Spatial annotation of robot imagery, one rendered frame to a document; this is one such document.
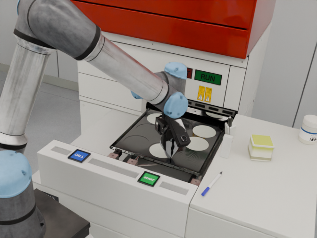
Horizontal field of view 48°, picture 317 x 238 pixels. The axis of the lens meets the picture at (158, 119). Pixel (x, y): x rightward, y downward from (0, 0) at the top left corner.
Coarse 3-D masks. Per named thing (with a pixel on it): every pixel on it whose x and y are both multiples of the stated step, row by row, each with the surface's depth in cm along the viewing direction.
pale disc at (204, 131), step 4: (196, 128) 155; (200, 128) 155; (204, 128) 155; (208, 128) 156; (212, 128) 156; (196, 132) 152; (200, 132) 152; (204, 132) 153; (208, 132) 153; (212, 132) 153; (200, 136) 149; (204, 136) 150; (208, 136) 150; (212, 136) 150
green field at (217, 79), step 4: (196, 72) 154; (200, 72) 154; (204, 72) 153; (196, 76) 155; (200, 76) 154; (204, 76) 154; (208, 76) 153; (212, 76) 152; (216, 76) 152; (220, 76) 151; (204, 80) 154; (208, 80) 154; (212, 80) 153; (216, 80) 152
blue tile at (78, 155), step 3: (75, 153) 123; (78, 153) 123; (81, 153) 123; (84, 153) 123; (72, 156) 121; (75, 156) 121; (78, 156) 121; (81, 156) 121; (84, 156) 122; (78, 159) 120; (81, 159) 120
